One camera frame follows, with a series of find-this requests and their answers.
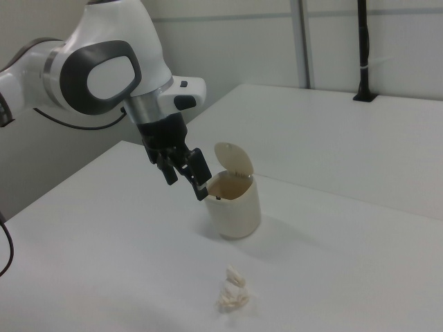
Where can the grey partition post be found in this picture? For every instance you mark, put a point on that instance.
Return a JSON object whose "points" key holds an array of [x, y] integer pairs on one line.
{"points": [[304, 41]]}

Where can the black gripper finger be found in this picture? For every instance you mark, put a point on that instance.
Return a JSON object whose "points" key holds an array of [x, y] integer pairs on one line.
{"points": [[169, 173], [200, 169]]}

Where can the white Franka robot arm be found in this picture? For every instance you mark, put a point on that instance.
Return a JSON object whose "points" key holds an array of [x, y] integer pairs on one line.
{"points": [[104, 52]]}

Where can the white paper trash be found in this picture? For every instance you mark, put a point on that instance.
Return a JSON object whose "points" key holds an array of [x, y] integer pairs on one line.
{"points": [[233, 294]]}

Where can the small cream bin with lid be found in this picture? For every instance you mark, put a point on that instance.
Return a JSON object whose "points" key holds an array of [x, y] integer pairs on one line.
{"points": [[235, 214]]}

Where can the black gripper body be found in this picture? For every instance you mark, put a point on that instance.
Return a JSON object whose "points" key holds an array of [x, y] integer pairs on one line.
{"points": [[164, 135]]}

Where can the black pole with base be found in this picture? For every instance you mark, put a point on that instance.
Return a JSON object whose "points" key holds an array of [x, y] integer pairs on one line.
{"points": [[364, 52]]}

